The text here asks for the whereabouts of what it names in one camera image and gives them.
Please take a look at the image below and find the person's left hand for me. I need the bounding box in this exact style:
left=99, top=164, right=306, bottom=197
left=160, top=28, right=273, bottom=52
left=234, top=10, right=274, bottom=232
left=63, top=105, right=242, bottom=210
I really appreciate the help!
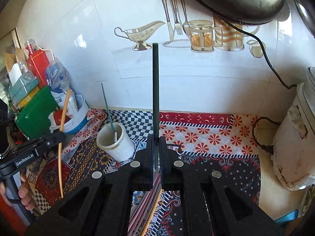
left=1, top=173, right=35, bottom=210

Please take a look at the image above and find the green box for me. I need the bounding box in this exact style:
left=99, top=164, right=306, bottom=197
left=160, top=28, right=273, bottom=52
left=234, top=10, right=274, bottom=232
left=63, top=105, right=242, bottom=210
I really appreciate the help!
left=15, top=86, right=59, bottom=140

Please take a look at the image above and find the tissue box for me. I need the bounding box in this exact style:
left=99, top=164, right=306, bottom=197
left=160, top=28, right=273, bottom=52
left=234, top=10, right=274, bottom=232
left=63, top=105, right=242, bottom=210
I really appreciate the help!
left=8, top=63, right=38, bottom=105

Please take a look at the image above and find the red tomato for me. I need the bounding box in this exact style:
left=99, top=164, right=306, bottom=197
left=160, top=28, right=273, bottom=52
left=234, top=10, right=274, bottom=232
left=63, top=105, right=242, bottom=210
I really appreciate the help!
left=52, top=110, right=63, bottom=126

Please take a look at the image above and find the dark green chopstick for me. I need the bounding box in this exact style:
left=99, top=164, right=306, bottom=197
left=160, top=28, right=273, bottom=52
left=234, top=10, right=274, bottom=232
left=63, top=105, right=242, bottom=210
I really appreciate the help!
left=152, top=42, right=160, bottom=173

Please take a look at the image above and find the black power cable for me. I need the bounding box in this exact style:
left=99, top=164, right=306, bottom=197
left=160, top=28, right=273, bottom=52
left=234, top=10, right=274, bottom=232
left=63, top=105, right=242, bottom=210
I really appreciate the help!
left=152, top=0, right=298, bottom=155

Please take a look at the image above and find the white rice cooker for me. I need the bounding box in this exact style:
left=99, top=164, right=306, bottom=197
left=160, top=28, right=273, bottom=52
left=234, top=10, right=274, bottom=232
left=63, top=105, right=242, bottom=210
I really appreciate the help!
left=272, top=67, right=315, bottom=191

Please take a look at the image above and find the white ceramic utensil cup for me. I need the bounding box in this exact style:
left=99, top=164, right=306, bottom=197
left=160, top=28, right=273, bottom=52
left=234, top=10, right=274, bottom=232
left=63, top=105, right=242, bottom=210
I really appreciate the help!
left=96, top=122, right=134, bottom=162

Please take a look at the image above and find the colourful patchwork table mat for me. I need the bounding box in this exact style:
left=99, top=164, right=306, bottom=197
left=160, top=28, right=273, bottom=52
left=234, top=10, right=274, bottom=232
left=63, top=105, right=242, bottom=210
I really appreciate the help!
left=25, top=113, right=270, bottom=235

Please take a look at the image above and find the orange wooden chopstick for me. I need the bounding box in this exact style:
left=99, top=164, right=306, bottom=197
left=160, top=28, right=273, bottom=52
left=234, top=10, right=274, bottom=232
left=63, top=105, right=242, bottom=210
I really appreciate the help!
left=57, top=89, right=72, bottom=199

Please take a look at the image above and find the red tin box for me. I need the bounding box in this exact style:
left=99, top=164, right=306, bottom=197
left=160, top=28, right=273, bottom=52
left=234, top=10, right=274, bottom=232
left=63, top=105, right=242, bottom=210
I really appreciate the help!
left=25, top=38, right=55, bottom=89

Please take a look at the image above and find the blue white food bag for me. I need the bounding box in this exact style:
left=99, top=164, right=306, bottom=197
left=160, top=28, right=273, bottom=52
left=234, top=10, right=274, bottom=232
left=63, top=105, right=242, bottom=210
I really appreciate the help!
left=45, top=58, right=79, bottom=118

